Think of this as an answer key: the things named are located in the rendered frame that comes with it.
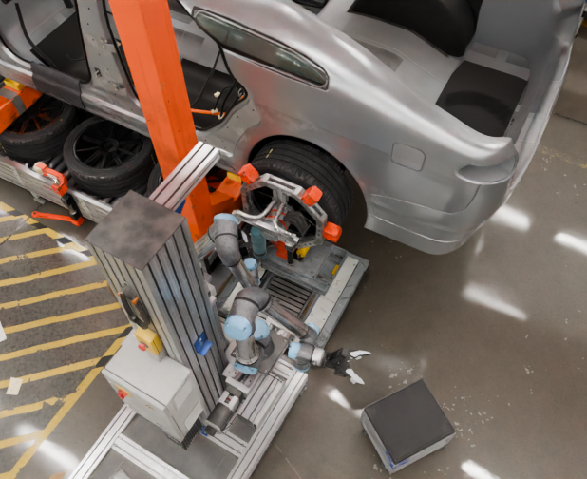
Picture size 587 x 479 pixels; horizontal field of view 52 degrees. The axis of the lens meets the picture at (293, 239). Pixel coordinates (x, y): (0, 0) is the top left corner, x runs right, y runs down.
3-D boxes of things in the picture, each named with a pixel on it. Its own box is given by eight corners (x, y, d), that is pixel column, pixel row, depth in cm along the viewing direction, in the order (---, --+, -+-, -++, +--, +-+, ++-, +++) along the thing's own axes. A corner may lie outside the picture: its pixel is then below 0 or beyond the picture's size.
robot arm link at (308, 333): (236, 277, 263) (309, 331, 287) (228, 298, 257) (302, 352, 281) (254, 273, 255) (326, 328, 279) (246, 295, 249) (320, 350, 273)
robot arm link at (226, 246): (235, 252, 276) (265, 297, 316) (234, 232, 282) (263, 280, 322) (211, 257, 278) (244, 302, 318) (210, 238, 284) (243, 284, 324)
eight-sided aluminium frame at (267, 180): (326, 251, 368) (329, 197, 323) (321, 259, 365) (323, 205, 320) (250, 219, 383) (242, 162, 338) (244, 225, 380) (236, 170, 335)
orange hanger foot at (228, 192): (260, 184, 406) (256, 150, 377) (219, 241, 381) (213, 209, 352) (239, 176, 411) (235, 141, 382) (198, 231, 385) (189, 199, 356)
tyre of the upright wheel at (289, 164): (357, 160, 328) (254, 124, 348) (338, 189, 317) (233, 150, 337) (352, 229, 382) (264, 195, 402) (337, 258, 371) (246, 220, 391)
